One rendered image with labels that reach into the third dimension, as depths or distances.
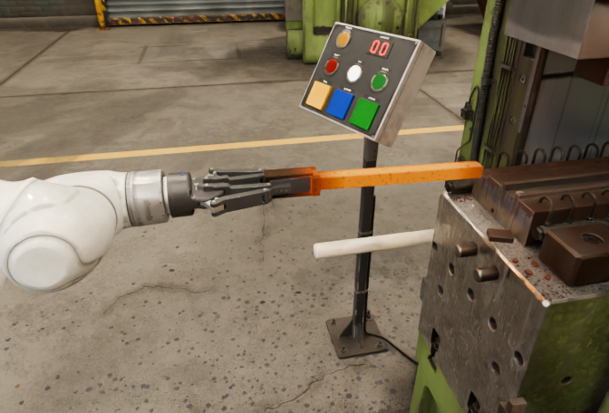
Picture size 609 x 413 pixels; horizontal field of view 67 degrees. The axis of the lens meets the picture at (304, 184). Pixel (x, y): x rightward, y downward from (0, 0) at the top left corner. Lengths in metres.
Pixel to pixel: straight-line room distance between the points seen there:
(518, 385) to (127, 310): 1.65
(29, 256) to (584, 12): 0.82
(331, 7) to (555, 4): 5.00
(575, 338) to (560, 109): 0.53
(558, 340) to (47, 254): 0.81
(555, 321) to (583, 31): 0.47
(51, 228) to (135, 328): 1.55
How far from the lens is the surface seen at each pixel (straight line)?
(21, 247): 0.60
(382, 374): 1.87
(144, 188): 0.76
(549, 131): 1.24
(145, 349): 2.03
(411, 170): 0.85
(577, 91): 1.24
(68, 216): 0.61
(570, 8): 0.87
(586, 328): 0.97
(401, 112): 1.28
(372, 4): 5.74
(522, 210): 0.97
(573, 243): 0.91
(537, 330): 0.91
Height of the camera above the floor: 1.45
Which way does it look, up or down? 29 degrees down
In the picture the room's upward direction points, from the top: straight up
